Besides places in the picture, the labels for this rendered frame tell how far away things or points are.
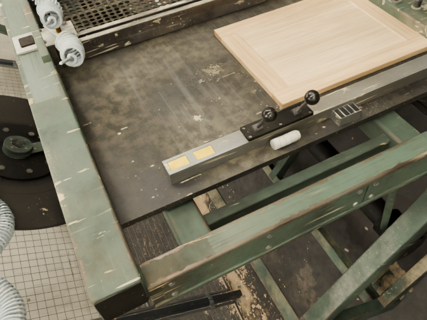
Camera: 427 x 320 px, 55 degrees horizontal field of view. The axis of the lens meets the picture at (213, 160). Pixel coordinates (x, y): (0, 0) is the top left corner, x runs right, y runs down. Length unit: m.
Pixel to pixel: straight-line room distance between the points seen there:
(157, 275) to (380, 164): 0.57
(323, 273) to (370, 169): 1.92
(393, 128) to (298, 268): 1.92
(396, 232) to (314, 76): 0.68
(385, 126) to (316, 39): 0.39
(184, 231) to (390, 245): 0.91
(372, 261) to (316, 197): 0.81
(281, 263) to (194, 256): 2.30
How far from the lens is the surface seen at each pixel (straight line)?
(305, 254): 2.98
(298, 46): 1.42
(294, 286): 3.09
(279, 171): 2.83
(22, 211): 1.62
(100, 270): 0.84
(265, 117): 0.97
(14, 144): 1.81
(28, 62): 1.37
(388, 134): 1.26
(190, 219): 1.02
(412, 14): 1.59
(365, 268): 1.75
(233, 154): 1.06
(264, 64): 1.33
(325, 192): 0.97
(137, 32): 1.49
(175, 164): 1.02
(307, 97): 1.02
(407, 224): 1.64
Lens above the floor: 2.24
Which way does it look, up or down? 38 degrees down
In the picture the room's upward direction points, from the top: 89 degrees counter-clockwise
